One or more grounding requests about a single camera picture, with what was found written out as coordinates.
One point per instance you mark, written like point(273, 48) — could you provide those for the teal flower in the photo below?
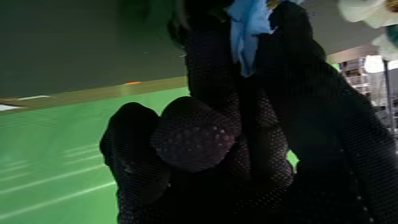
point(387, 46)

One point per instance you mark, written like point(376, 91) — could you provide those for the blue flower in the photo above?
point(248, 30)

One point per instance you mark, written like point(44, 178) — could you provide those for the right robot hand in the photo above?
point(284, 150)

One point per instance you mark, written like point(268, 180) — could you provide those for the white flower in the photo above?
point(366, 11)

